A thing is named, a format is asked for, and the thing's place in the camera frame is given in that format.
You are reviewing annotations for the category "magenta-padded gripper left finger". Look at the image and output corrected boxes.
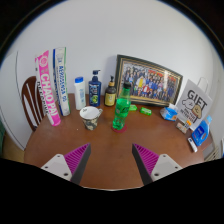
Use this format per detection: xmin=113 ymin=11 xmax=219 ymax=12
xmin=40 ymin=142 xmax=92 ymax=185

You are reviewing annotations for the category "green plastic drink bottle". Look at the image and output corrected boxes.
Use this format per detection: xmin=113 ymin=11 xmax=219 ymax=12
xmin=111 ymin=82 xmax=132 ymax=132

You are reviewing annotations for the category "framed group picture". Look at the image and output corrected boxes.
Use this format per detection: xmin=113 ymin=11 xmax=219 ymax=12
xmin=114 ymin=54 xmax=184 ymax=108

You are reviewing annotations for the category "white and green shuttlecock tube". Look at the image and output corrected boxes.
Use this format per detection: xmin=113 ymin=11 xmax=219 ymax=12
xmin=52 ymin=46 xmax=72 ymax=117

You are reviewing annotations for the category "blue detergent bottle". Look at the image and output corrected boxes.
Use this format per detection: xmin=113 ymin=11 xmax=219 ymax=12
xmin=190 ymin=115 xmax=213 ymax=148

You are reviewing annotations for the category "pink shuttlecock tube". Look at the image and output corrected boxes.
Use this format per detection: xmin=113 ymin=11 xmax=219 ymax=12
xmin=34 ymin=50 xmax=62 ymax=127

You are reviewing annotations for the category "brown wooden chair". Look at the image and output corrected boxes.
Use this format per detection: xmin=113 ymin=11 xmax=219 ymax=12
xmin=20 ymin=75 xmax=46 ymax=132

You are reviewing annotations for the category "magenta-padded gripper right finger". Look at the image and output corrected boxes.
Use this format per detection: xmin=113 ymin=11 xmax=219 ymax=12
xmin=131 ymin=143 xmax=183 ymax=186

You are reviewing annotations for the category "white paper gift bag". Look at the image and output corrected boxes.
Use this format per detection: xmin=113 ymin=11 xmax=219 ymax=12
xmin=175 ymin=76 xmax=214 ymax=131

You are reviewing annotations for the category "dark blue pump bottle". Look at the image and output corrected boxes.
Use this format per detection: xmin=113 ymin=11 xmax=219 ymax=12
xmin=88 ymin=69 xmax=102 ymax=108

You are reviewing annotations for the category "colourful puzzle cube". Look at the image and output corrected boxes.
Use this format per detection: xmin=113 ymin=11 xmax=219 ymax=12
xmin=184 ymin=119 xmax=194 ymax=130

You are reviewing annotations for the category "brown pump bottle yellow label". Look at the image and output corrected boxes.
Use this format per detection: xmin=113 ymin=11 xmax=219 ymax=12
xmin=104 ymin=75 xmax=118 ymax=108

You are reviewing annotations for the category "white bottle with blue cap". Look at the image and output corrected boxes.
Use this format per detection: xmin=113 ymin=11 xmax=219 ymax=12
xmin=74 ymin=76 xmax=87 ymax=111

